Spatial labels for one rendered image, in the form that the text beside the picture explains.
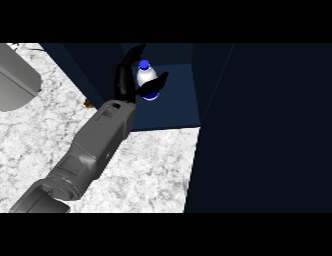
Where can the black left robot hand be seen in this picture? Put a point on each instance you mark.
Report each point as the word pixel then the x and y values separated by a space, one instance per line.
pixel 124 83

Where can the white bottle with blue cap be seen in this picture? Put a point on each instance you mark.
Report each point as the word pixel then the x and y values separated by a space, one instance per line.
pixel 146 75

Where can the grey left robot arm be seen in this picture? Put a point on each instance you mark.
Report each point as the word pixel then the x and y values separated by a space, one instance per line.
pixel 99 136

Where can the dark navy cabinet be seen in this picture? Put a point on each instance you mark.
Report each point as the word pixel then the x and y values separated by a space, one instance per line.
pixel 172 106

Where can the dark navy cabinet door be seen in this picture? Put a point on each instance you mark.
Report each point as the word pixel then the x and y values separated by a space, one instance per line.
pixel 271 133

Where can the small brown object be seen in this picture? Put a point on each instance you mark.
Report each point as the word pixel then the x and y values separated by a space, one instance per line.
pixel 88 104

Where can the pale grey rounded appliance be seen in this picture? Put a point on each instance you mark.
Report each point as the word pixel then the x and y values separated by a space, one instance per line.
pixel 3 78

